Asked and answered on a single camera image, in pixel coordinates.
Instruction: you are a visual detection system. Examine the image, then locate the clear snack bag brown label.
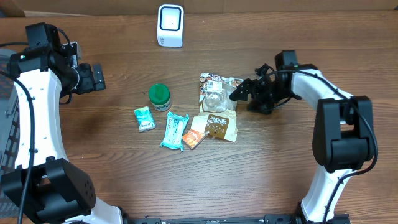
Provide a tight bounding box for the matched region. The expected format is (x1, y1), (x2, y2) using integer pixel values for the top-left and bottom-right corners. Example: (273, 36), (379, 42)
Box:
(191, 73), (243, 142)

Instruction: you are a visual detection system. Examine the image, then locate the orange tissue packet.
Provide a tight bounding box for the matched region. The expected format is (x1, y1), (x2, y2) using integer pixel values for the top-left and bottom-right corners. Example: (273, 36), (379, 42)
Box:
(182, 129), (209, 150)

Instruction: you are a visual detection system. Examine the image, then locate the teal tissue packet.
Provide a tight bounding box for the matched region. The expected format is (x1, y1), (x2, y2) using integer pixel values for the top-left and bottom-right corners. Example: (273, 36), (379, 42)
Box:
(134, 106), (155, 133)

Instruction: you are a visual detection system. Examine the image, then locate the green lid jar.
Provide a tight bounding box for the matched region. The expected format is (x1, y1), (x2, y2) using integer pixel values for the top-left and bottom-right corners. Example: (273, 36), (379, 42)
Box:
(149, 83), (172, 112)

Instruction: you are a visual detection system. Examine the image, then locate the light teal wipes pack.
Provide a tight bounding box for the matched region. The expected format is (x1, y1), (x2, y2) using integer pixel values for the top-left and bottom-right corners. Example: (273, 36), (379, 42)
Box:
(160, 111), (190, 152)

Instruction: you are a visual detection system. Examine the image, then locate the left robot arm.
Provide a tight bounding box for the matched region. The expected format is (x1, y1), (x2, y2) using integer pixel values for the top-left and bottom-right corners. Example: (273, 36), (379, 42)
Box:
(1, 22), (129, 223)

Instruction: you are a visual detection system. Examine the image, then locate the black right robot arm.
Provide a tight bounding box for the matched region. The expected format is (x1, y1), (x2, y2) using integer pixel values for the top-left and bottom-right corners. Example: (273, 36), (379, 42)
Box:
(229, 50), (378, 224)

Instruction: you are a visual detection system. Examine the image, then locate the white barcode scanner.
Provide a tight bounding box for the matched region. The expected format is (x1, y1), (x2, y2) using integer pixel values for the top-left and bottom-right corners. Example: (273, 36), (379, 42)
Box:
(157, 4), (185, 48)

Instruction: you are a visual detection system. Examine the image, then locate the dark grey plastic basket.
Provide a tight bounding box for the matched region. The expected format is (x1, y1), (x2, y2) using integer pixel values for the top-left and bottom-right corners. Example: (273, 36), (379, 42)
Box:
(1, 48), (19, 219)

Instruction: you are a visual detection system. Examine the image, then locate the cardboard back panel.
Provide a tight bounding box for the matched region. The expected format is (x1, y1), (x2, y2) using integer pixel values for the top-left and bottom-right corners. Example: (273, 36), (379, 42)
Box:
(1, 0), (397, 17)

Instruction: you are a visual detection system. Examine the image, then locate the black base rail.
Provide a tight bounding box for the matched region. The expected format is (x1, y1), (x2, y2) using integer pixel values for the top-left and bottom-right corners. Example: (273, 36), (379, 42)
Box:
(124, 213), (352, 224)

